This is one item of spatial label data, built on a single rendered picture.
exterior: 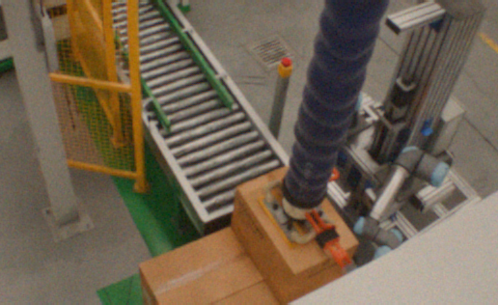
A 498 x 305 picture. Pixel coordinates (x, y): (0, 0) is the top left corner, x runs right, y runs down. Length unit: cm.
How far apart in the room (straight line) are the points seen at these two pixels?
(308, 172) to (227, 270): 95
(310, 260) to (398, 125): 87
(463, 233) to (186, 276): 312
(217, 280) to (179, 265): 23
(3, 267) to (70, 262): 48
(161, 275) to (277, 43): 281
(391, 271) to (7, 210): 422
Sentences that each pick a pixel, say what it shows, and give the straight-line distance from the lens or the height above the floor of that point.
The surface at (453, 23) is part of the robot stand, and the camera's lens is 294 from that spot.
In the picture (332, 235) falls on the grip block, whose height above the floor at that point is 109.
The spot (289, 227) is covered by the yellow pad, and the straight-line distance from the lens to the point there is 317.
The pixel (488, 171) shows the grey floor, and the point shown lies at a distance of 520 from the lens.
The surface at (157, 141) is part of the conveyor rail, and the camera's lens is 397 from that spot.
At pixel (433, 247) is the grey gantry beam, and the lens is 41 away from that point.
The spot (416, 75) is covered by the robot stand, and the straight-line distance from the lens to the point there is 323.
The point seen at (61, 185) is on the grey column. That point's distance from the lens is 398.
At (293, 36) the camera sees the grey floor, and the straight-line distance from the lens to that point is 572.
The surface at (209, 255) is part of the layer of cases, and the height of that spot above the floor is 54.
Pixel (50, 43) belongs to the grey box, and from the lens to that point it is 309.
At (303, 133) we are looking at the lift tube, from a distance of 266.
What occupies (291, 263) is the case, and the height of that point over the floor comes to 94.
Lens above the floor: 364
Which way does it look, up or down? 51 degrees down
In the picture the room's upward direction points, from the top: 9 degrees clockwise
